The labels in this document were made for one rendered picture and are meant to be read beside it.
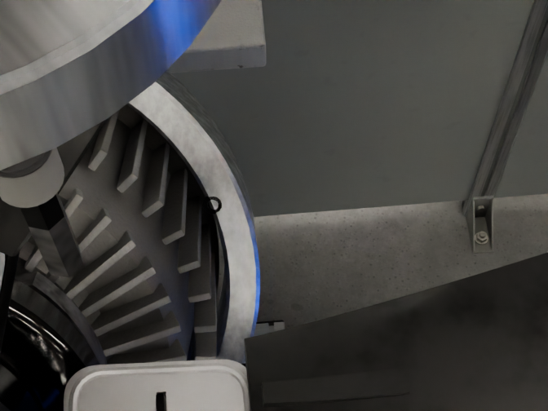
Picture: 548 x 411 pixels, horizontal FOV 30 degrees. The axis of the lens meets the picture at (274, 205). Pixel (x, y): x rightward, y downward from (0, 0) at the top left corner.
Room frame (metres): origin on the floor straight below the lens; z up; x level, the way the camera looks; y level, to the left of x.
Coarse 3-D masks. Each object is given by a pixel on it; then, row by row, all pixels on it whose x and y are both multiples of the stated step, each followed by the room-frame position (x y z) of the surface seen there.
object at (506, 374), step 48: (432, 288) 0.15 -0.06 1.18; (480, 288) 0.15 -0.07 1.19; (528, 288) 0.15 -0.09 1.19; (288, 336) 0.13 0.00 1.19; (336, 336) 0.13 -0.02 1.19; (384, 336) 0.13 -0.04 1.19; (432, 336) 0.13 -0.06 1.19; (480, 336) 0.13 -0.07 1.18; (528, 336) 0.13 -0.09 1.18; (288, 384) 0.11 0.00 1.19; (336, 384) 0.11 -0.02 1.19; (384, 384) 0.11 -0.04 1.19; (432, 384) 0.12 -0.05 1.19; (480, 384) 0.12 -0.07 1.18; (528, 384) 0.12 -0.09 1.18
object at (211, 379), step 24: (192, 360) 0.12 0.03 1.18; (216, 360) 0.12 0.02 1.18; (72, 384) 0.11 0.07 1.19; (96, 384) 0.12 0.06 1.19; (120, 384) 0.12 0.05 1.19; (144, 384) 0.12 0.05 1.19; (168, 384) 0.12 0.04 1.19; (192, 384) 0.12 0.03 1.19; (216, 384) 0.12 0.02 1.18; (240, 384) 0.12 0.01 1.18; (72, 408) 0.11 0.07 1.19; (96, 408) 0.11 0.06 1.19; (120, 408) 0.11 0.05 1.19; (144, 408) 0.11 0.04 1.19; (168, 408) 0.11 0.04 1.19; (192, 408) 0.11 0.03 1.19; (216, 408) 0.11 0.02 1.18; (240, 408) 0.11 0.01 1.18
